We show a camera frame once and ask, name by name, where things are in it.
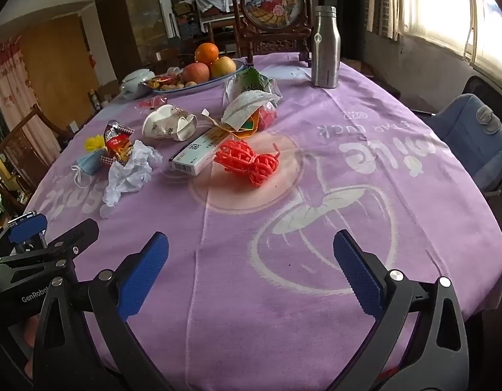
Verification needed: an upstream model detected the yellow foam fruit net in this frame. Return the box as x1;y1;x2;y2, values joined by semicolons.
85;134;109;153

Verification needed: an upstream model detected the torn orange carton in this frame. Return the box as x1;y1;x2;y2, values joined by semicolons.
202;108;260;139

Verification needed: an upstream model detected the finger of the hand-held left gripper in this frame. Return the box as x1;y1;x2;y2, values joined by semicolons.
0;213;48;259
0;219;100;271

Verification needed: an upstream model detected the green and white packet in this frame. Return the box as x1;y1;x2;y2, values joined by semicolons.
223;68;281;110

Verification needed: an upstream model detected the white window curtain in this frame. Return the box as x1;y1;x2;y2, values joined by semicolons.
373;0;502;74

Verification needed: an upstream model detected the orange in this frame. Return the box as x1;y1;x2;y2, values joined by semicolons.
194;43;220;65

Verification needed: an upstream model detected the blue oval fruit plate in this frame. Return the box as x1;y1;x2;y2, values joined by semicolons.
143;59;247;97

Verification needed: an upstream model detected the person's left hand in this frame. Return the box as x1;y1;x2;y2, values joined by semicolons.
23;318;40;375

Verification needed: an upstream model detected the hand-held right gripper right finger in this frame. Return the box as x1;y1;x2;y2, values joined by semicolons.
333;229;475;391

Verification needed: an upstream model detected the yellow apple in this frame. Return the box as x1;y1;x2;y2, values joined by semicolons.
209;56;237;79

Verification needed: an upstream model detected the cluttered background shelf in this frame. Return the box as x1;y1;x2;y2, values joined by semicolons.
169;0;243;41

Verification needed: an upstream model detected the dark wooden glass cabinet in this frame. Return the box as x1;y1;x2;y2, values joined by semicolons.
93;0;168;82

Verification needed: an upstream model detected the clear red candy wrapper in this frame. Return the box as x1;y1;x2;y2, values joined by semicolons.
137;95;168;109

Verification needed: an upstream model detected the red jelly cup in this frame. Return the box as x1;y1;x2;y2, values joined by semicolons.
255;104;278;129

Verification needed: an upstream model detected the round embroidered wooden table screen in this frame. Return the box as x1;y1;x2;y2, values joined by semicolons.
231;0;314;68

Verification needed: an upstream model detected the dark wooden chair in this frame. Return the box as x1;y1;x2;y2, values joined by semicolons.
0;104;72;229

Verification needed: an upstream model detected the red apple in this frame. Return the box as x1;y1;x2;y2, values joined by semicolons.
181;62;211;83

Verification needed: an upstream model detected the red foam fruit net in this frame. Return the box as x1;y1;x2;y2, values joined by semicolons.
213;138;281;189

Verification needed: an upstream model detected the blue face mask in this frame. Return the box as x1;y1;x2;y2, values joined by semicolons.
70;151;113;188

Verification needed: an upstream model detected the red snack packet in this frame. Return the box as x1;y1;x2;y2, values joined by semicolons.
102;119;135;166

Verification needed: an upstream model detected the long white cardboard box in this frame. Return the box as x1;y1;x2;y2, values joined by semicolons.
168;127;229;176

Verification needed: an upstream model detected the crumpled white plastic bag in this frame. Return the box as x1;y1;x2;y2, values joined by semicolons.
100;139;164;217

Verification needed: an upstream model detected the crushed white paper cup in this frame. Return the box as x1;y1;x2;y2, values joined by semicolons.
142;105;198;142

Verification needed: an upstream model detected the red patterned curtain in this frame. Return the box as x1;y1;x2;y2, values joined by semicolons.
0;38;62;164

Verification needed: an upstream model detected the blue cushioned chair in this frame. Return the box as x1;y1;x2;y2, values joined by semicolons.
428;75;502;198

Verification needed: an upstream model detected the stainless steel bottle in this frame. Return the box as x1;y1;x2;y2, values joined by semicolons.
311;6;342;89

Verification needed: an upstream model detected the pile of snacks and nuts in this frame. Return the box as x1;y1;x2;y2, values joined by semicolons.
143;72;196;91

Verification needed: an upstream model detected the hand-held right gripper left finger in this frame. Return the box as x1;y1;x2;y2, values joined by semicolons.
33;231;172;391

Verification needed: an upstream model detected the brown wooden door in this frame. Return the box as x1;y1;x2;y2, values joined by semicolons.
21;13;101;131

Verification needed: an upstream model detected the purple printed tablecloth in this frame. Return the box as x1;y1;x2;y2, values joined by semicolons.
25;51;502;391

